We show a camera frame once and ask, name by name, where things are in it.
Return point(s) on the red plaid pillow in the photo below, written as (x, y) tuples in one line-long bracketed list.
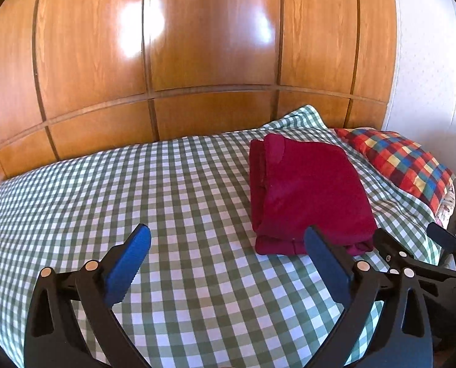
[(400, 157)]

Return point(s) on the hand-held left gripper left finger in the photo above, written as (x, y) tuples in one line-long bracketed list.
[(130, 260)]

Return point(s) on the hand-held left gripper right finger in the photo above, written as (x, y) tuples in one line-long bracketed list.
[(326, 264)]

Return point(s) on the dark red garment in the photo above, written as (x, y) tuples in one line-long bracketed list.
[(312, 188)]

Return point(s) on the green checked bed sheet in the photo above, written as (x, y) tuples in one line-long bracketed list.
[(174, 184)]

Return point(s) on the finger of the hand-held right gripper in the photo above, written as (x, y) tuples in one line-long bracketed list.
[(442, 235), (383, 241)]

